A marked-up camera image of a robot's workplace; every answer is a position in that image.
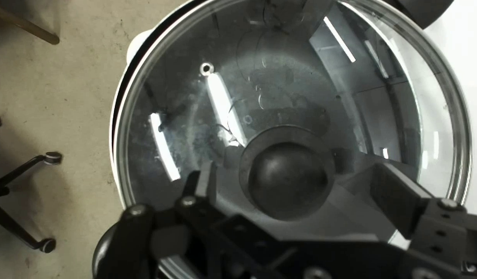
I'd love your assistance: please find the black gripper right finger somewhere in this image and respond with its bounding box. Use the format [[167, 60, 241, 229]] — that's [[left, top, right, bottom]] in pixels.
[[372, 162, 477, 266]]

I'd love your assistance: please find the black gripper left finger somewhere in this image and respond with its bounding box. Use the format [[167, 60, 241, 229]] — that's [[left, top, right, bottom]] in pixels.
[[121, 163, 282, 279]]

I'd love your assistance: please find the glass lid with black knob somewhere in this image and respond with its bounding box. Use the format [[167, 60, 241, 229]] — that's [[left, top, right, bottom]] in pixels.
[[113, 0, 472, 279]]

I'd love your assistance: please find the black cooking pot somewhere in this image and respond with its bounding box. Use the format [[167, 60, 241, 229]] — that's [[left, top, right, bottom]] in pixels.
[[107, 0, 475, 279]]

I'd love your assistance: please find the white rectangular tray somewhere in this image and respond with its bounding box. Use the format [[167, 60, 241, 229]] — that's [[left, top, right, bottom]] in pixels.
[[125, 0, 477, 219]]

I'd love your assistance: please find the black caster chair base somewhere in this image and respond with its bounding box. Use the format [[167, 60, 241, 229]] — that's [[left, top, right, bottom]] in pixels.
[[0, 115, 65, 255]]

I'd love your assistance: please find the brown bar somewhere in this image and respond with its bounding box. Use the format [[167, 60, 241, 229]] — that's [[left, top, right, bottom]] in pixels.
[[0, 0, 62, 47]]

